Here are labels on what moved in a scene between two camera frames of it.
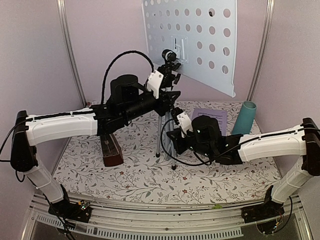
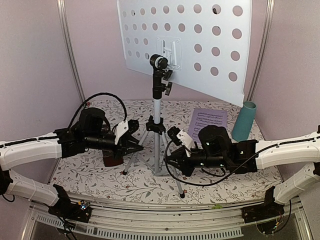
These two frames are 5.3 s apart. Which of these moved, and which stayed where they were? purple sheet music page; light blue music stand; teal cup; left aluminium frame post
Moved: light blue music stand
Stayed: teal cup; left aluminium frame post; purple sheet music page
